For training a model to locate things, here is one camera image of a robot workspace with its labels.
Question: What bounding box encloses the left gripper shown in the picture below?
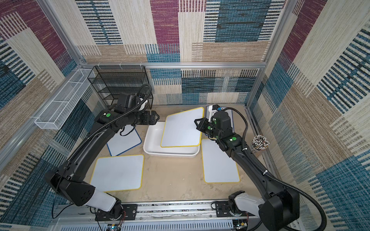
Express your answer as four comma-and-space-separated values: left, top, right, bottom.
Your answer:
127, 111, 162, 127

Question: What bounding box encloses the white plastic storage box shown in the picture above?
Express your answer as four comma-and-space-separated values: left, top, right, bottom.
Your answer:
143, 122, 200, 158

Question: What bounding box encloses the yellow-framed whiteboard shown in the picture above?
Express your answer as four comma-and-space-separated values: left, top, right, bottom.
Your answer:
160, 107, 204, 148
201, 139, 241, 184
90, 155, 145, 192

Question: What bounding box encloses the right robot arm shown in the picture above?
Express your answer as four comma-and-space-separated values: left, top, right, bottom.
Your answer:
194, 111, 300, 231

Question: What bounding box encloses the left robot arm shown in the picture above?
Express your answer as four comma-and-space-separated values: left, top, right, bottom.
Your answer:
44, 109, 160, 219

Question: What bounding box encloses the blue-framed whiteboard back right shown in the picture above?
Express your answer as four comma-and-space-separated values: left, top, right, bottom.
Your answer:
205, 105, 234, 129

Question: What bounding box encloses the blue-framed whiteboard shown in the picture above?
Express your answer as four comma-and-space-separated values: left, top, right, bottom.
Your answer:
205, 105, 234, 129
107, 125, 142, 157

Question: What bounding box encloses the blue-framed whiteboard left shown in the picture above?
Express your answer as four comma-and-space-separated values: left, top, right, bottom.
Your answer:
107, 125, 142, 157

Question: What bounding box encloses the cup of pencils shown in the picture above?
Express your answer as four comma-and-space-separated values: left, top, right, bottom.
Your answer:
251, 135, 270, 153

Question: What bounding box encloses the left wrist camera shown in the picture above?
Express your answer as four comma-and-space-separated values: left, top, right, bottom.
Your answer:
114, 93, 143, 114

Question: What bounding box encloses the black wire mesh shelf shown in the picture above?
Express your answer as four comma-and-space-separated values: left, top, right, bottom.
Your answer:
87, 65, 149, 108

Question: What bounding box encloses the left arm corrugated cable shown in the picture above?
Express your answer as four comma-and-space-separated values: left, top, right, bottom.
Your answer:
66, 83, 153, 168

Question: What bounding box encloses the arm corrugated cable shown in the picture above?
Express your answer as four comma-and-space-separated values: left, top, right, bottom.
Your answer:
66, 83, 153, 168
219, 107, 328, 231

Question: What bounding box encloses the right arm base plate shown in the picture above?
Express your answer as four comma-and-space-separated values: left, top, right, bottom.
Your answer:
211, 201, 254, 218

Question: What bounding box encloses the aluminium front rail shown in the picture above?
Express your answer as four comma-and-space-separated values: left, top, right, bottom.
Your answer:
51, 197, 298, 224

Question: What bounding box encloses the white wire mesh basket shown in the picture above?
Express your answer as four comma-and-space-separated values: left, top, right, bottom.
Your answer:
34, 69, 91, 130

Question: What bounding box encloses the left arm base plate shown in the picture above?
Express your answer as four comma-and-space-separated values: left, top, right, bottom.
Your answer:
95, 204, 138, 222

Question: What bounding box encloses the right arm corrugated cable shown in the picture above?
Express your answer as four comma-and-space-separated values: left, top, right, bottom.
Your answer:
219, 107, 328, 231

